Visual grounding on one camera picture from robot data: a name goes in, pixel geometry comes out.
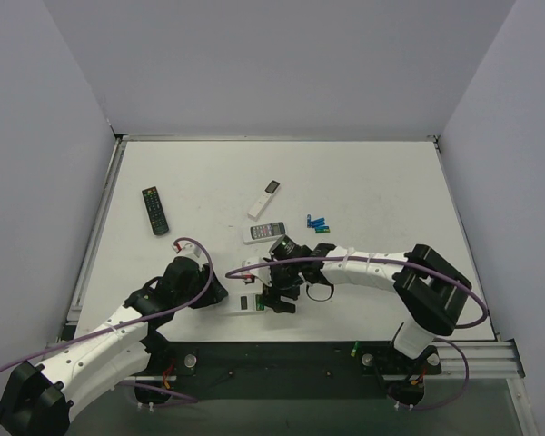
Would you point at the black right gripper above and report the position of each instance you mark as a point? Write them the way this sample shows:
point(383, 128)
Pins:
point(276, 296)

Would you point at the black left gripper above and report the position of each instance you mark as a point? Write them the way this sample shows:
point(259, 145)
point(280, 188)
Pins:
point(204, 296)

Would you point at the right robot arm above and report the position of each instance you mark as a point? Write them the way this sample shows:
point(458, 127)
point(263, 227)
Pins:
point(431, 289)

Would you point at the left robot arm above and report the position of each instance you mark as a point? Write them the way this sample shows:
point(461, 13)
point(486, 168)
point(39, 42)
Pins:
point(44, 399)

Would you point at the white grey AC remote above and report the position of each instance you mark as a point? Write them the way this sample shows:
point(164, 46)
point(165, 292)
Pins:
point(263, 233)

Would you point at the black TV remote control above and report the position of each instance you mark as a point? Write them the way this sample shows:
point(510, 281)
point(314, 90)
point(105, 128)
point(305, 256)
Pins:
point(155, 211)

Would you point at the slim white remote control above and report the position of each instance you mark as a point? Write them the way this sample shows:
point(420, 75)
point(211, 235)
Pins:
point(263, 201)

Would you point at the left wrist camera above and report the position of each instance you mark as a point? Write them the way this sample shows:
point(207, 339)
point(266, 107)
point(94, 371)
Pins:
point(188, 250)

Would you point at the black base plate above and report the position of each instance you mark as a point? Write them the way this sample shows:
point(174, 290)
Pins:
point(282, 370)

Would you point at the aluminium frame rail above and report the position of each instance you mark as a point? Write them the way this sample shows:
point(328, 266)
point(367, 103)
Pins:
point(486, 359)

